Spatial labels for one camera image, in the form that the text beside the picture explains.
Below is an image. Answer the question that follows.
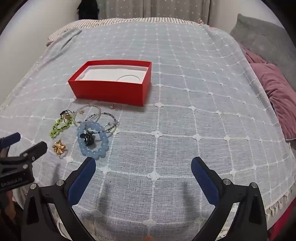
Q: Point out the green bead bracelet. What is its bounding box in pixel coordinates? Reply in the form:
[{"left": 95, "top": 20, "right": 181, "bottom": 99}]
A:
[{"left": 50, "top": 117, "right": 73, "bottom": 138}]

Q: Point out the red cardboard box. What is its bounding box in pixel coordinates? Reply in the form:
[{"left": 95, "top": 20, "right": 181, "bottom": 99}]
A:
[{"left": 68, "top": 60, "right": 152, "bottom": 107}]

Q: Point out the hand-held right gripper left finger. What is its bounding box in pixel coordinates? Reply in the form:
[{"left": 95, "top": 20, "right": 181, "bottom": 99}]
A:
[{"left": 21, "top": 157, "right": 96, "bottom": 241}]

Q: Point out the pink cloth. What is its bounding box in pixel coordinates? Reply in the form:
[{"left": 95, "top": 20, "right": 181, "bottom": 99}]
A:
[{"left": 238, "top": 44, "right": 267, "bottom": 64}]

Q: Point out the white grid blanket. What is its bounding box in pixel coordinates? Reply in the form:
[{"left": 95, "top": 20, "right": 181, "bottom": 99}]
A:
[{"left": 0, "top": 20, "right": 294, "bottom": 241}]

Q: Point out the dotted grey curtain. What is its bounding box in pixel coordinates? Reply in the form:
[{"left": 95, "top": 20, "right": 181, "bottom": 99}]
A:
[{"left": 98, "top": 0, "right": 211, "bottom": 25}]

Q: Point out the grey pillow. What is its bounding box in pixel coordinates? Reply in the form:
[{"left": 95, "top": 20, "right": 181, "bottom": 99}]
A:
[{"left": 230, "top": 13, "right": 293, "bottom": 70}]

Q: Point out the blue bead bracelet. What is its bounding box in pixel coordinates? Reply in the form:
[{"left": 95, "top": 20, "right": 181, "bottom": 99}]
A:
[{"left": 77, "top": 122, "right": 109, "bottom": 160}]

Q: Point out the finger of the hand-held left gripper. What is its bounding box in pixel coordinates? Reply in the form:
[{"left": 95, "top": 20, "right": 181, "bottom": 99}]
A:
[
  {"left": 0, "top": 133, "right": 21, "bottom": 149},
  {"left": 0, "top": 142, "right": 48, "bottom": 172}
]

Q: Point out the dark hanging garment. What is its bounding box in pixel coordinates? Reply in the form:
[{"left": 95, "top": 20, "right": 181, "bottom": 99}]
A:
[{"left": 77, "top": 0, "right": 100, "bottom": 20}]

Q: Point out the striped bedsheet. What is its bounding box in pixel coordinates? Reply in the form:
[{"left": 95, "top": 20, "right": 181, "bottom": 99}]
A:
[{"left": 46, "top": 17, "right": 204, "bottom": 47}]

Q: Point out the gold flower brooch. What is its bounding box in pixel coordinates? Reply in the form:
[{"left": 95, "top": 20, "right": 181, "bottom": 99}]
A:
[{"left": 52, "top": 140, "right": 68, "bottom": 158}]

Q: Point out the dark bead bracelet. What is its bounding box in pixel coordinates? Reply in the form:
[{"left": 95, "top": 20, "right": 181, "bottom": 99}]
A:
[{"left": 84, "top": 111, "right": 119, "bottom": 134}]

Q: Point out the black hair clip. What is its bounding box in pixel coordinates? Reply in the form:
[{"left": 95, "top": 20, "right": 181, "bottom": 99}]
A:
[{"left": 81, "top": 132, "right": 96, "bottom": 146}]

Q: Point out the pink pillow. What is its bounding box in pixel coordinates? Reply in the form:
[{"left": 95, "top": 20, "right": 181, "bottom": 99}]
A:
[{"left": 251, "top": 63, "right": 296, "bottom": 141}]

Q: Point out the red cloth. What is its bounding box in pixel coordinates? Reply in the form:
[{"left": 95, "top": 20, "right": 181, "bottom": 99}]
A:
[{"left": 268, "top": 204, "right": 296, "bottom": 241}]

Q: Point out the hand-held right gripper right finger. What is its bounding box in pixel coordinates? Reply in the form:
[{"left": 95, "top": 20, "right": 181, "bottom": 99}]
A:
[{"left": 191, "top": 156, "right": 274, "bottom": 241}]

